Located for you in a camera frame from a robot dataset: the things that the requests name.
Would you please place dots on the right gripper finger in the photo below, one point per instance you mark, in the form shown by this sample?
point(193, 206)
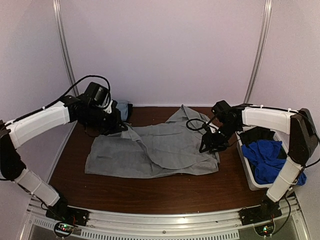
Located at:
point(214, 150)
point(204, 145)

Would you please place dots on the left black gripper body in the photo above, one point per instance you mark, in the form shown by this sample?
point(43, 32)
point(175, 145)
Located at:
point(107, 125)

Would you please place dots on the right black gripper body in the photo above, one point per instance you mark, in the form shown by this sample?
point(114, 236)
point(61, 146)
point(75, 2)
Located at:
point(220, 140)

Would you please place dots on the grey polo shirt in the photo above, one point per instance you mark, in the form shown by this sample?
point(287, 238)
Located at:
point(154, 151)

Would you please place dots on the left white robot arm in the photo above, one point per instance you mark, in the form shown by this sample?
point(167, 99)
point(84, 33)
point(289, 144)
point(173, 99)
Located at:
point(93, 109)

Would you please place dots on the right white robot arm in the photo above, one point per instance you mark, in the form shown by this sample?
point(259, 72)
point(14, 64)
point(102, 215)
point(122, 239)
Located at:
point(295, 128)

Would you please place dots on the white laundry basket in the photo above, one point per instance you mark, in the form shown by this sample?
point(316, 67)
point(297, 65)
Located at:
point(249, 169)

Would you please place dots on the folded black garment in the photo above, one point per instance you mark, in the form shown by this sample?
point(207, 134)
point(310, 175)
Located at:
point(129, 111)

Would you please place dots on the black garment in basket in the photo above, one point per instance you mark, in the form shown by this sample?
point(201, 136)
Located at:
point(260, 136)

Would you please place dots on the blue garment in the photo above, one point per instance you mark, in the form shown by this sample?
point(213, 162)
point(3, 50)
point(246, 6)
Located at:
point(266, 170)

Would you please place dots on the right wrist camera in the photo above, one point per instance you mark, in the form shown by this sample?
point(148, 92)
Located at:
point(210, 127)

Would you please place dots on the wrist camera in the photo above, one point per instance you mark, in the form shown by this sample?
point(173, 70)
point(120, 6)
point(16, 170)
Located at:
point(210, 127)
point(110, 107)

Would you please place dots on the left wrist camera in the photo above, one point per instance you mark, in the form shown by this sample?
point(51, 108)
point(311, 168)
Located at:
point(110, 107)

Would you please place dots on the front aluminium rail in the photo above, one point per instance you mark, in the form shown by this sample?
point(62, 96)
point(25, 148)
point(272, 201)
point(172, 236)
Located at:
point(217, 225)

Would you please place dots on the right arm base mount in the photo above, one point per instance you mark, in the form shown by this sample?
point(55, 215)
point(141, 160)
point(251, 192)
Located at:
point(258, 214)

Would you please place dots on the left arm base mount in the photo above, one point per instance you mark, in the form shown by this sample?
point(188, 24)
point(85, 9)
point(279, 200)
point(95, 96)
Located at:
point(67, 214)

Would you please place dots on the left aluminium frame post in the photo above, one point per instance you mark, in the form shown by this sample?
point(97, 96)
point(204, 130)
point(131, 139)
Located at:
point(62, 40)

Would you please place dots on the aluminium frame post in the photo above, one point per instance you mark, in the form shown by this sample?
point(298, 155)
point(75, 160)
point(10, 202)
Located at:
point(264, 30)
point(62, 40)

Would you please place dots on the right aluminium frame post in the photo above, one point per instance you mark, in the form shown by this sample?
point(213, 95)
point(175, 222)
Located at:
point(264, 30)

